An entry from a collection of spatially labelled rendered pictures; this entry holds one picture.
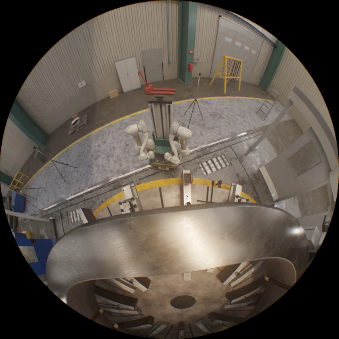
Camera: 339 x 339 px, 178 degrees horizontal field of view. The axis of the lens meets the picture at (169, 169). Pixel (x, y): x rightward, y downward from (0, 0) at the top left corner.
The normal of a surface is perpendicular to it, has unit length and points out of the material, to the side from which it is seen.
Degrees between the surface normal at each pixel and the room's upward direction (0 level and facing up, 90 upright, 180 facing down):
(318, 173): 90
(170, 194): 0
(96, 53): 90
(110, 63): 90
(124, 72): 90
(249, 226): 0
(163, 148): 0
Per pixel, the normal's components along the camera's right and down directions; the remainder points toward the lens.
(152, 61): 0.37, 0.85
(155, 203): -0.02, -0.38
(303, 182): -0.93, 0.35
